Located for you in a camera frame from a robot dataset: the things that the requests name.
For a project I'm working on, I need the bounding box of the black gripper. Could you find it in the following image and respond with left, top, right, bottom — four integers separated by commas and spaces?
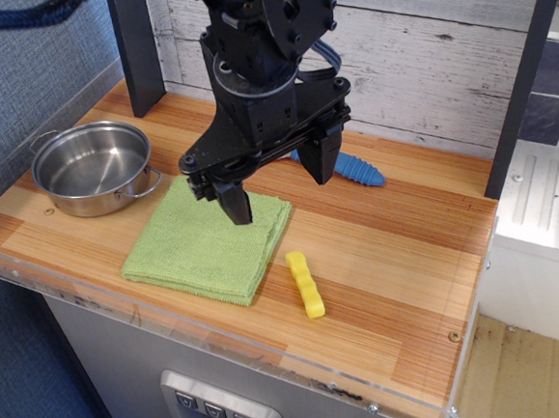
179, 76, 350, 226

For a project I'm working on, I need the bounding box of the yellow toy vegetable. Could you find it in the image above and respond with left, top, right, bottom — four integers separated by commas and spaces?
285, 250, 325, 319

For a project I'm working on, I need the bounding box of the white grooved side appliance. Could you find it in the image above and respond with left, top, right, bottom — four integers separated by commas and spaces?
465, 136, 559, 363

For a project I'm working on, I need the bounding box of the black braided cable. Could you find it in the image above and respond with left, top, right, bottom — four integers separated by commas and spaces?
0, 0, 101, 32

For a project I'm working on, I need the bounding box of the blue handled metal spoon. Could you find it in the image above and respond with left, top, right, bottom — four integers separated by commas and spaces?
310, 151, 386, 187

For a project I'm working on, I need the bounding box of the silver button panel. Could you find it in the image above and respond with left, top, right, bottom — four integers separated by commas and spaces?
160, 370, 282, 418

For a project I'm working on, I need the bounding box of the dark right frame post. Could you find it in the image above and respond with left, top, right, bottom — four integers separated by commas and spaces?
485, 0, 557, 200

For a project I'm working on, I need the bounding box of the dark frame post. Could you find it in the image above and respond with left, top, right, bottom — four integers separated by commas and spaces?
106, 0, 166, 118
485, 0, 557, 200

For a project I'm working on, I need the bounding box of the clear acrylic edge guard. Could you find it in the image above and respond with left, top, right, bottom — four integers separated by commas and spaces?
0, 196, 496, 418

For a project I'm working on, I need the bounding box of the green folded cloth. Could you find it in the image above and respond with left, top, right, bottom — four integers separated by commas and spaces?
121, 176, 292, 307

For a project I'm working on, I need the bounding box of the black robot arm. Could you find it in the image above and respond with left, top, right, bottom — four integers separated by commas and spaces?
179, 0, 350, 225

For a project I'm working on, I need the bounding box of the dark left frame post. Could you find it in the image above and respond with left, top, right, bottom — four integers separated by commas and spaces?
106, 0, 166, 118

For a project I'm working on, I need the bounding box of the stainless steel pot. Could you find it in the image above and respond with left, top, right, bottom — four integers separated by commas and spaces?
31, 121, 163, 218

